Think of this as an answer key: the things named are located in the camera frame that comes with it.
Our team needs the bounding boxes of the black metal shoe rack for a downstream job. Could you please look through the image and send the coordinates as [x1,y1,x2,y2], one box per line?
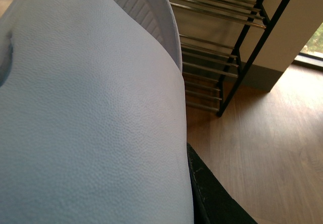
[169,0,290,116]

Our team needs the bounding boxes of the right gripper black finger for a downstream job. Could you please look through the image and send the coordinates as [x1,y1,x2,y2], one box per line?
[187,144,256,223]

